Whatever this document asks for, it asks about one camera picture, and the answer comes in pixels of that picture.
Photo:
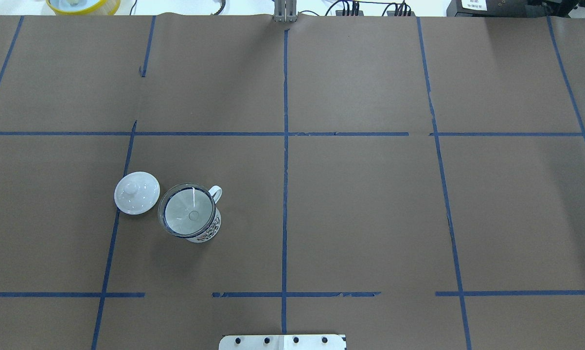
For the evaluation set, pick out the yellow white bowl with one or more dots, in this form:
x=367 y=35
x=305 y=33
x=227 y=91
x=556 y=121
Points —
x=84 y=7

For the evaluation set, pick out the black box with label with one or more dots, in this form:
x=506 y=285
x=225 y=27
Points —
x=487 y=8

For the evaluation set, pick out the white camera pole base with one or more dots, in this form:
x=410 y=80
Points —
x=284 y=342

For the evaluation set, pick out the white cup lid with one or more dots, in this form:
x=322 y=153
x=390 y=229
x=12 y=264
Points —
x=136 y=193

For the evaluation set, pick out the grey aluminium post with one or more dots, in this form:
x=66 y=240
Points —
x=285 y=11

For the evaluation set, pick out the white enamel mug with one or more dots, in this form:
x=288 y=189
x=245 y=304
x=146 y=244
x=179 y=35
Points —
x=209 y=231

